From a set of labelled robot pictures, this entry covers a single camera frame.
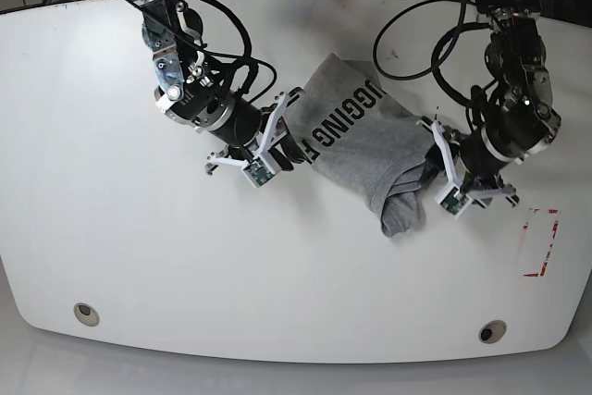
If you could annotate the right table grommet hole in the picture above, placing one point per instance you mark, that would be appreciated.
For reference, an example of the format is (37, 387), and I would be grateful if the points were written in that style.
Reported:
(492, 332)

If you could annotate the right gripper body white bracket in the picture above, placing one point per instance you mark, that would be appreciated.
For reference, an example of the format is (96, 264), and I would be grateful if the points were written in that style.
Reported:
(249, 134)

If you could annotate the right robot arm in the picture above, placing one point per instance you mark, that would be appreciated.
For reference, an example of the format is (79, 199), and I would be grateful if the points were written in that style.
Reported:
(207, 91)

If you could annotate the red tape marking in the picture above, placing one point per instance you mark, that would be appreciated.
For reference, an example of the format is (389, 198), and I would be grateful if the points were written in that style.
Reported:
(538, 235)

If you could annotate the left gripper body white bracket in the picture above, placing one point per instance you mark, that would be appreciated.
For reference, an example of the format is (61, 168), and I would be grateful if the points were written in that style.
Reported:
(472, 165)

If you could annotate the table grommet hole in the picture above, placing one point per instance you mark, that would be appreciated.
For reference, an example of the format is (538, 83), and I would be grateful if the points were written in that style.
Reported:
(86, 315)
(492, 332)

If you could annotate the left table grommet hole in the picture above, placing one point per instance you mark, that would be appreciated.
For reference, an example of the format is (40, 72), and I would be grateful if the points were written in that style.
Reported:
(86, 315)

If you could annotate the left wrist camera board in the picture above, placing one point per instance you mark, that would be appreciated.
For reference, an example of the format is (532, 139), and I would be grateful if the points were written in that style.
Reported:
(455, 203)

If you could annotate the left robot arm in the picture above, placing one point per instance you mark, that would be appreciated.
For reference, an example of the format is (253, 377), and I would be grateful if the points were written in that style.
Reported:
(510, 120)

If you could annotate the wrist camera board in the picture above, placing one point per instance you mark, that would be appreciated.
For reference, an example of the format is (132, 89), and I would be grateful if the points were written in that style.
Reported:
(258, 174)
(455, 203)

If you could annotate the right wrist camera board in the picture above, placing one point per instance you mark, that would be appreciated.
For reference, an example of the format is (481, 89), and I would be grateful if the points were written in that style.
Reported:
(258, 174)

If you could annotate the grey T-shirt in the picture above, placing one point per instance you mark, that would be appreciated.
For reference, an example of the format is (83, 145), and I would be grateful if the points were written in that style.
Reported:
(362, 139)

